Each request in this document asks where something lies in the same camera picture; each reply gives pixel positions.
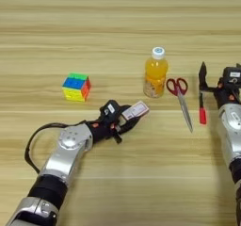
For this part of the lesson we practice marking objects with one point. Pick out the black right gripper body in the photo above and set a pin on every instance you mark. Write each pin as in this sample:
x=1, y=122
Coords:
x=226, y=95

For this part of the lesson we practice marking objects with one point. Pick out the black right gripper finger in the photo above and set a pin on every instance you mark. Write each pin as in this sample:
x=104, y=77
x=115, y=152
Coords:
x=202, y=76
x=238, y=65

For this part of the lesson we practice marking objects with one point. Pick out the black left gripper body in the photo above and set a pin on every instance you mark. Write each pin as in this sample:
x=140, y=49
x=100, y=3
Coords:
x=105, y=127

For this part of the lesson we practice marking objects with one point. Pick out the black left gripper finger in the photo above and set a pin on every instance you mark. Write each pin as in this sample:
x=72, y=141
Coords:
x=125, y=106
x=130, y=124

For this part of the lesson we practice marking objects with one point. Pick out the small red white card box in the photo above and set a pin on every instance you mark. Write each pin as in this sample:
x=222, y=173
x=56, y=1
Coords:
x=135, y=109

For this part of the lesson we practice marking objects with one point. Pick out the multicoloured puzzle cube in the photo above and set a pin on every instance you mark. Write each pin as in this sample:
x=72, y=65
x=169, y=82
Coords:
x=76, y=87

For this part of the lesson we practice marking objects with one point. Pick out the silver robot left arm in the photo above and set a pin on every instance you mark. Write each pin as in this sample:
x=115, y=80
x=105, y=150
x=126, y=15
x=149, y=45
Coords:
x=59, y=164

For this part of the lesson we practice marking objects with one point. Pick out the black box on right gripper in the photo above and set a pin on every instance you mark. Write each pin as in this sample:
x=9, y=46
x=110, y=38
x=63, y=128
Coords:
x=232, y=76

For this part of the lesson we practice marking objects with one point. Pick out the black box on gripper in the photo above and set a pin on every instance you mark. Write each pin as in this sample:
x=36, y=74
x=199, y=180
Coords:
x=110, y=108
x=232, y=76

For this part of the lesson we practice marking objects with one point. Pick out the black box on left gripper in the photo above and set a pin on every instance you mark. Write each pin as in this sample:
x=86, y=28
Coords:
x=110, y=108

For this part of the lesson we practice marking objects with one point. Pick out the red marker pen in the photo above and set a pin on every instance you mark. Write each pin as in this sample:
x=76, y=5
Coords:
x=202, y=110

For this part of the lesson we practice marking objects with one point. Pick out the orange juice bottle white cap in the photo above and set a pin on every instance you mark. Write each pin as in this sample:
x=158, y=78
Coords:
x=155, y=74

